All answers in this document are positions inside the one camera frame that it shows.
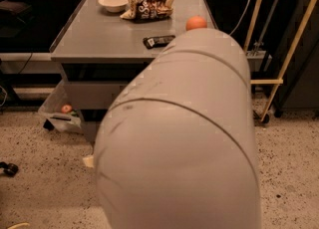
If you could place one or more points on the black caster wheel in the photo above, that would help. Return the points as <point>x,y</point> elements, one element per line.
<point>10,169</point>

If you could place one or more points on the brown chip bag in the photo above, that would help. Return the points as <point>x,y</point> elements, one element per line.
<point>148,10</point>

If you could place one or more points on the white ceramic bowl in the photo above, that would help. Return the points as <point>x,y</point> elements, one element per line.
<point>114,6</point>

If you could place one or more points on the red apple in bin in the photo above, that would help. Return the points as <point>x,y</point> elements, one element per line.
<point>66,109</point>

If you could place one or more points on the clear plastic bin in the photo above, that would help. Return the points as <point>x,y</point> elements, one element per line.
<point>51,110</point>

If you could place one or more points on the orange fruit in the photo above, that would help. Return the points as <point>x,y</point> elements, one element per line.
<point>195,22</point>

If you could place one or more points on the black snack bar wrapper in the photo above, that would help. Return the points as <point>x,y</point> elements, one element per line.
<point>157,41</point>

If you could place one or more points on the grey upper drawer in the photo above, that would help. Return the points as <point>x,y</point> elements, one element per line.
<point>92,95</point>

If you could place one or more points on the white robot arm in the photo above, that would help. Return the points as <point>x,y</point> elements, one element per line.
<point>176,149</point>

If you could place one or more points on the black bag on shelf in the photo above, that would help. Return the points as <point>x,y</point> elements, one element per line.
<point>14,11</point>

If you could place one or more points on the grey drawer cabinet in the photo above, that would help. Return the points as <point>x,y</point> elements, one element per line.
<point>101,47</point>

